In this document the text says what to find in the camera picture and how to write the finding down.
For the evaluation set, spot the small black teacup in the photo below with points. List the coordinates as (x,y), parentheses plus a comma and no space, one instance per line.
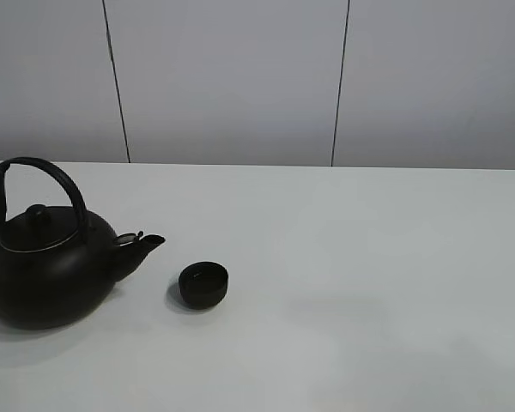
(203,285)

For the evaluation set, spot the black round teapot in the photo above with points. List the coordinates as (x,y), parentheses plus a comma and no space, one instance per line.
(59,263)

